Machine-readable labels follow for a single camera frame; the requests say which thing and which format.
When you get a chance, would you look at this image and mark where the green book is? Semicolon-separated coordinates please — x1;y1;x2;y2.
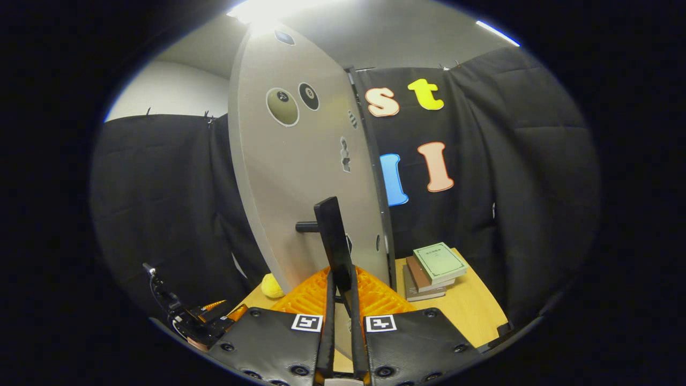
413;242;468;286

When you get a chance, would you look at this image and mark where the beige cabinet door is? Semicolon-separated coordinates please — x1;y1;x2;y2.
228;24;394;360

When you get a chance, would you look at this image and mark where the black door handle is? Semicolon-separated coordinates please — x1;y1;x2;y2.
296;197;357;317

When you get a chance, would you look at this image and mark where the black backdrop cloth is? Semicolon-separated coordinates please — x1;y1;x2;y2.
91;47;601;328

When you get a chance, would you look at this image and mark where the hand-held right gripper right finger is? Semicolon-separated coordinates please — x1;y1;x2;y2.
348;266;483;386

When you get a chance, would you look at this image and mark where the yellow soft ball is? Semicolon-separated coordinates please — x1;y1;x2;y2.
261;273;286;299

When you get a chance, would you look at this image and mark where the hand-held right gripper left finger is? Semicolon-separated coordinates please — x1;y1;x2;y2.
206;266;336;386

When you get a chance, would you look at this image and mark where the brown book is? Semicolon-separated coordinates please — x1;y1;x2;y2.
406;256;456;294

